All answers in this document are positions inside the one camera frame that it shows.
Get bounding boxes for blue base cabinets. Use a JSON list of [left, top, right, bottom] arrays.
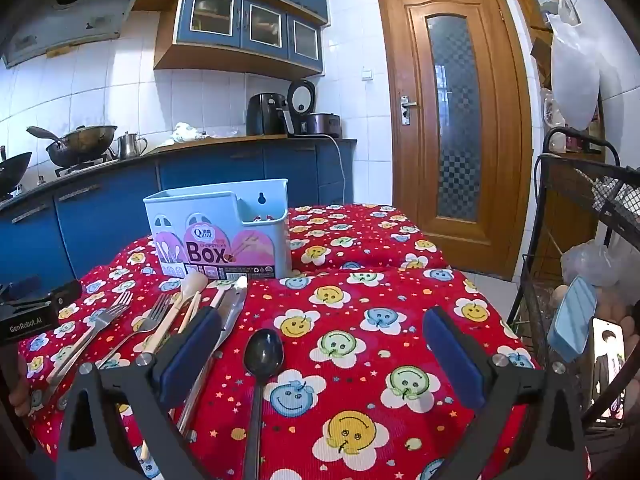
[[0, 139, 358, 301]]

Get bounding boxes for black metal rack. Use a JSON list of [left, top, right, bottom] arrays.
[[505, 127, 640, 426]]

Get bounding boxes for dark metal spoon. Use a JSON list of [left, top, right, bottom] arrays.
[[242, 329, 285, 480]]

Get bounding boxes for light blue plastic container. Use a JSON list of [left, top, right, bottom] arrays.
[[547, 275, 598, 363]]

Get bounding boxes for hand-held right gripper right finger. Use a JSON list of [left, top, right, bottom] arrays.
[[423, 305, 588, 480]]

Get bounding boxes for blue wall cabinet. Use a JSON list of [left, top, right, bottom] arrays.
[[152, 0, 331, 78]]

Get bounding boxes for dark rice cooker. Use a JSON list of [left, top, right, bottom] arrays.
[[286, 80, 342, 139]]

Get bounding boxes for metal table knife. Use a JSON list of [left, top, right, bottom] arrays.
[[177, 275, 249, 441]]

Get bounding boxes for white cloth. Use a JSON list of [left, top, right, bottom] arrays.
[[170, 122, 208, 143]]

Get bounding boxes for white power cable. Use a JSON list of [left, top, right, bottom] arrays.
[[320, 134, 347, 204]]

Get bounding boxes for wooden wall shelf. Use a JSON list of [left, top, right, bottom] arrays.
[[510, 0, 608, 156]]

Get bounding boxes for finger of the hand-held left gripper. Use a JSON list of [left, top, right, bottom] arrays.
[[0, 276, 42, 305], [0, 279, 84, 317]]

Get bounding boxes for steel wok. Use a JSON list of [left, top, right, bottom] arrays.
[[46, 125, 118, 167]]

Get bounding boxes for black wok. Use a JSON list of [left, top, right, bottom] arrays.
[[0, 146, 32, 196]]

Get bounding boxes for person's left hand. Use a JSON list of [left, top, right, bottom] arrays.
[[9, 374, 32, 417]]

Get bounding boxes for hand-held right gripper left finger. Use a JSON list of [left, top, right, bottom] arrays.
[[56, 305, 224, 480]]

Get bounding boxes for white hanging plastic bag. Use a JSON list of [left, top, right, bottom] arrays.
[[550, 15, 601, 131]]

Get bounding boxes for smartphone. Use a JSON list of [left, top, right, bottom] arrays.
[[591, 317, 626, 421]]

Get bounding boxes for grey range hood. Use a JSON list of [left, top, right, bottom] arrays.
[[0, 0, 156, 68]]

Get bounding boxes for gas stove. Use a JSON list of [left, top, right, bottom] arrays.
[[37, 155, 121, 178]]

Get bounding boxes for light blue utensil box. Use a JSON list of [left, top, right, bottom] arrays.
[[143, 178, 290, 281]]

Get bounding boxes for clear plastic bag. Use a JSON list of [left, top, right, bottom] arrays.
[[560, 240, 626, 286]]

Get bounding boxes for black air fryer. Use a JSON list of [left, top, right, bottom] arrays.
[[246, 93, 288, 137]]

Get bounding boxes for wooden door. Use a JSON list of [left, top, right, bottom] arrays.
[[377, 0, 533, 281]]

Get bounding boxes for wooden spoon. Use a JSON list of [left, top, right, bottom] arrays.
[[142, 270, 209, 361]]

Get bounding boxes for steel kettle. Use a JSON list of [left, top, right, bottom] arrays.
[[116, 132, 149, 160]]

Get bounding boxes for red floral tablecloth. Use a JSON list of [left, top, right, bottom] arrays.
[[17, 202, 591, 480]]

